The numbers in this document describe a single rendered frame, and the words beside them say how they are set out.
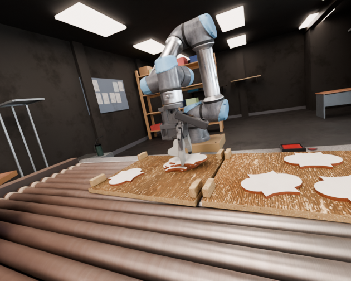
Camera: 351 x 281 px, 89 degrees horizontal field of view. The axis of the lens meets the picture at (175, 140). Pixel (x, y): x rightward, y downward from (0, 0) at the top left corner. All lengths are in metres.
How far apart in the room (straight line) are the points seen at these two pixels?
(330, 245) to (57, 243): 0.53
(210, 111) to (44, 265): 0.88
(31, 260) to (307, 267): 0.50
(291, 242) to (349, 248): 0.07
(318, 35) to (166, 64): 8.04
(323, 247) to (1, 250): 0.65
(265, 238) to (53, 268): 0.39
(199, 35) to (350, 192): 0.82
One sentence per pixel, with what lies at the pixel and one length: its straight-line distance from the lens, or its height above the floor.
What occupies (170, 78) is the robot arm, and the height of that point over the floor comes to 1.25.
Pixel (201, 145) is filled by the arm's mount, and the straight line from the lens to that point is 1.02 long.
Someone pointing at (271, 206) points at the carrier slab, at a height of 0.94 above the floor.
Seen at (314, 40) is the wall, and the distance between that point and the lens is 8.46.
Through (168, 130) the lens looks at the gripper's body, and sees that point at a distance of 0.62.
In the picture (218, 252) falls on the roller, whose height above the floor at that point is 0.92.
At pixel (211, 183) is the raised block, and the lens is 0.48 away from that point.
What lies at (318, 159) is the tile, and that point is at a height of 0.94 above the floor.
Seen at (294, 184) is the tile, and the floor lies 0.94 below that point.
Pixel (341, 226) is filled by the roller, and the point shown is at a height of 0.92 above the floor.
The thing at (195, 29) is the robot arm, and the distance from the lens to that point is 1.01.
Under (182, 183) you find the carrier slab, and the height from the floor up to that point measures 0.94.
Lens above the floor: 1.17
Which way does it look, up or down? 12 degrees down
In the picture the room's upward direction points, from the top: 10 degrees counter-clockwise
